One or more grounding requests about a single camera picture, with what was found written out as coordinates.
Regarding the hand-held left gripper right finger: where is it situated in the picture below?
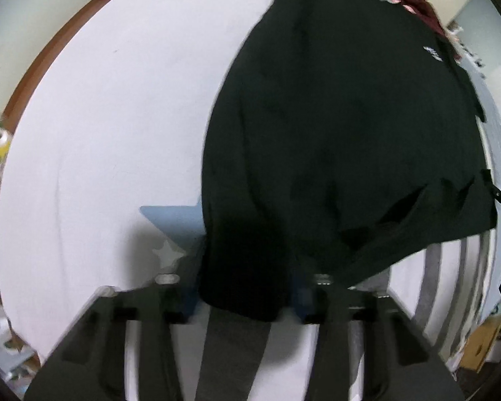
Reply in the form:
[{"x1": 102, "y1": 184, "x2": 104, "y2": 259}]
[{"x1": 291, "y1": 273, "x2": 465, "y2": 401}]

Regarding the cardboard box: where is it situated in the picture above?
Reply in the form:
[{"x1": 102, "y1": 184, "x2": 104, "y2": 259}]
[{"x1": 459, "y1": 313, "x2": 501, "y2": 373}]

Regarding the black shirt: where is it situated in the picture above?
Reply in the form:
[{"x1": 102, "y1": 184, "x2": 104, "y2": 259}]
[{"x1": 199, "y1": 0, "x2": 499, "y2": 323}]

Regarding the striped star bedsheet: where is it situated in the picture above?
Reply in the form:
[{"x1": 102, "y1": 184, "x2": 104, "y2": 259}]
[{"x1": 0, "y1": 0, "x2": 501, "y2": 401}]

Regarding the maroon garment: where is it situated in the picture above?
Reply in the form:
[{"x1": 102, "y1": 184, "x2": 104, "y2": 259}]
[{"x1": 390, "y1": 0, "x2": 448, "y2": 37}]

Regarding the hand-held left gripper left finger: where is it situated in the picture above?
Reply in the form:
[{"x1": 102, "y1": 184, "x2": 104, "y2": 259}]
[{"x1": 24, "y1": 273, "x2": 205, "y2": 401}]

